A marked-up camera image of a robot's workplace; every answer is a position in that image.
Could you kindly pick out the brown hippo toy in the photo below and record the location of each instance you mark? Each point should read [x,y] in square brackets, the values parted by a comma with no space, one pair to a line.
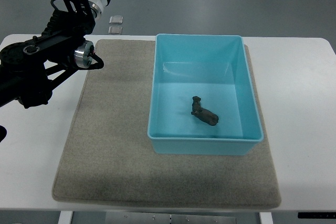
[203,114]

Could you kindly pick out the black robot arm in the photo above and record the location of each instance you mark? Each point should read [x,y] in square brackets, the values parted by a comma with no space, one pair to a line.
[30,70]

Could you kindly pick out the blue plastic box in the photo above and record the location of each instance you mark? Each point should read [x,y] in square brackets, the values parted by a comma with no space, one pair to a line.
[214,68]

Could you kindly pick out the lower floor socket plate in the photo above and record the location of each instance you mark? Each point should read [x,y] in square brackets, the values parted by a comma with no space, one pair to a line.
[115,30]

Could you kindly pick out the beige felt mat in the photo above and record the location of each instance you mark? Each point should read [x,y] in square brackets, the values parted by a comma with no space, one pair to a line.
[108,158]

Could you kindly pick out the black table control panel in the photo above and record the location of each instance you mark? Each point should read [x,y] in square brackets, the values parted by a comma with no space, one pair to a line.
[316,215]

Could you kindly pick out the metal table frame plate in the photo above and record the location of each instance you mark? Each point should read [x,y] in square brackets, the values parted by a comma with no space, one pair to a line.
[137,217]

